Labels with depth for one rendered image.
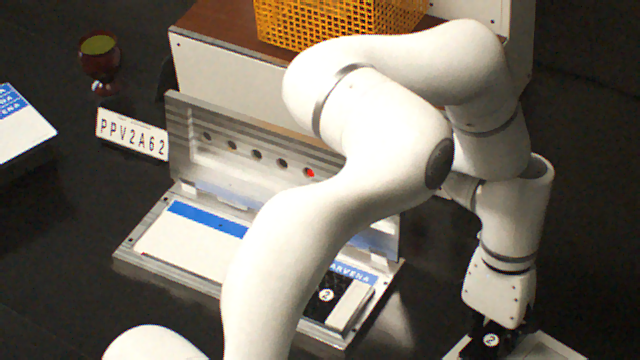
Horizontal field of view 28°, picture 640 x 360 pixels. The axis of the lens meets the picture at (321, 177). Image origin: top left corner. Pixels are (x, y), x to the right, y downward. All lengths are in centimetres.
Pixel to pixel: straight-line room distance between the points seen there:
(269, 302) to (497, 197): 49
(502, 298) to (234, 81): 68
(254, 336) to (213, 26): 99
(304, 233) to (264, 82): 88
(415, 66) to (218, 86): 90
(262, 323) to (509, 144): 41
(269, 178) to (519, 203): 51
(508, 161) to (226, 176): 66
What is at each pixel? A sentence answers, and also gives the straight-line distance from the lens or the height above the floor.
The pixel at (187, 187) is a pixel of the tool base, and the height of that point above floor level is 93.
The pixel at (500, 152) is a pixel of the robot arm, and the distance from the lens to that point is 164.
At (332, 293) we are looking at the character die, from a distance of 206.
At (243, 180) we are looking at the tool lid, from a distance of 216.
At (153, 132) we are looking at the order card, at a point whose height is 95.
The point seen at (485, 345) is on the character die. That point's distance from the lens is 200.
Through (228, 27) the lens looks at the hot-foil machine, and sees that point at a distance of 230.
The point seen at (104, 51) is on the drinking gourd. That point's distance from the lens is 246.
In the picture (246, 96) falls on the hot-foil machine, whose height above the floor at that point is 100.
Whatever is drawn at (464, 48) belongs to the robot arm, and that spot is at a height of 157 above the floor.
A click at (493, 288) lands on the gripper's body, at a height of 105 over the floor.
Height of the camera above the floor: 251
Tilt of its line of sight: 45 degrees down
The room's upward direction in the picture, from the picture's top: 6 degrees counter-clockwise
